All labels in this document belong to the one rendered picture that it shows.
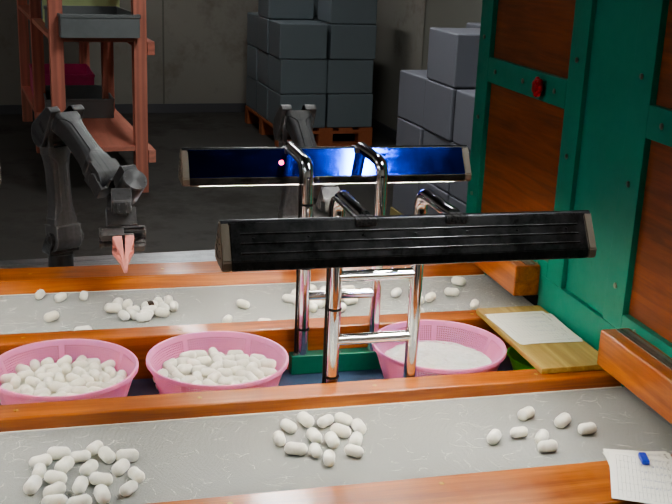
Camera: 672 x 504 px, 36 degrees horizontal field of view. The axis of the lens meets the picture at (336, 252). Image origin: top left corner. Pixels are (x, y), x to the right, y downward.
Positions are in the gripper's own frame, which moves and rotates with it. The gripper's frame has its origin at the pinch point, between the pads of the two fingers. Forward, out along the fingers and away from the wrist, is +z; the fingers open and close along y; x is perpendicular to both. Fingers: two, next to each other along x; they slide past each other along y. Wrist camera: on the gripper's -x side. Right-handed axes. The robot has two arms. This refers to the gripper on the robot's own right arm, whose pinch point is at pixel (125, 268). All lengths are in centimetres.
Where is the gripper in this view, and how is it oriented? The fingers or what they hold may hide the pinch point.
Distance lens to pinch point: 228.7
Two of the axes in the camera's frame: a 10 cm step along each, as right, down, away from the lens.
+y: 9.7, -0.5, 2.5
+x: -1.8, 5.6, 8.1
